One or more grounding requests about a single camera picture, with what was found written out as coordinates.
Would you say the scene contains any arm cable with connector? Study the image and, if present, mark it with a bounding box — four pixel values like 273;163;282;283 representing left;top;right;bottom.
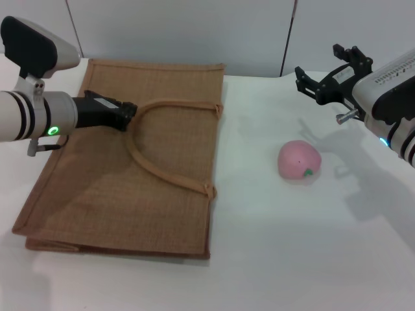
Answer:
27;134;71;157
336;109;361;124

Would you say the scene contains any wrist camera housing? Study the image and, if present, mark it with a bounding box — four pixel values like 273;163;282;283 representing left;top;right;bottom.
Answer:
0;16;82;98
352;47;415;127

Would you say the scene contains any right arm cable with connector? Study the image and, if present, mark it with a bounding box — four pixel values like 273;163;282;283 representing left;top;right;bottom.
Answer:
336;109;361;124

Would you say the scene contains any brown woven jute handbag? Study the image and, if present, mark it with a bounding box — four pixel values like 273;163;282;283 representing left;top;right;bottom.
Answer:
12;58;226;260

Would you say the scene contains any pink toy peach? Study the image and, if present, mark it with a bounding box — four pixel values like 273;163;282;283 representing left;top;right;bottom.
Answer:
277;139;322;180

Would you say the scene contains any right wrist camera housing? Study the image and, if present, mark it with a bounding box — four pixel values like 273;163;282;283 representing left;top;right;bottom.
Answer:
352;47;415;127

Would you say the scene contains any left arm cable with connector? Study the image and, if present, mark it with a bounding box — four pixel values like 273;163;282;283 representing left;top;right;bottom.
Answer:
27;134;71;157

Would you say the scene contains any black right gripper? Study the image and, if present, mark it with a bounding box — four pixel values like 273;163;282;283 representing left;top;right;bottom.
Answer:
294;43;373;109

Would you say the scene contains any left wrist camera housing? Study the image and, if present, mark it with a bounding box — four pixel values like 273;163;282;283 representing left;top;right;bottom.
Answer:
0;16;82;98

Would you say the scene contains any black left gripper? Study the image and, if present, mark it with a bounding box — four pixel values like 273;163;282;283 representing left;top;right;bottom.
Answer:
73;90;137;132

